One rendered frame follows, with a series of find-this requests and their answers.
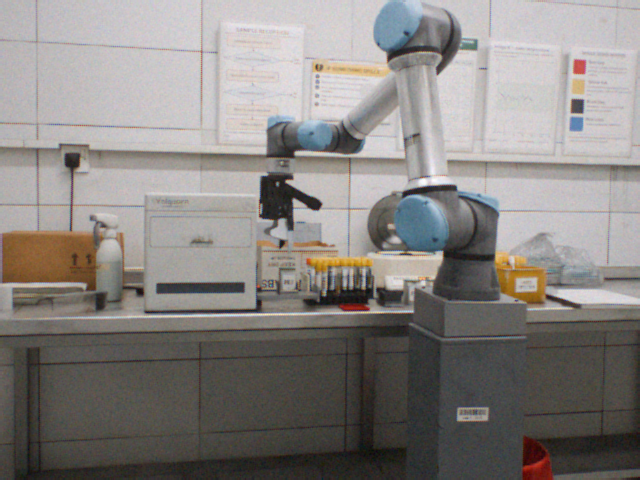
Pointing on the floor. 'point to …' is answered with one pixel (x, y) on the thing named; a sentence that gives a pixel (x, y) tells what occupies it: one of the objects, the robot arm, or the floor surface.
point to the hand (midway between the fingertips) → (287, 251)
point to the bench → (262, 325)
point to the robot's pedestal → (464, 406)
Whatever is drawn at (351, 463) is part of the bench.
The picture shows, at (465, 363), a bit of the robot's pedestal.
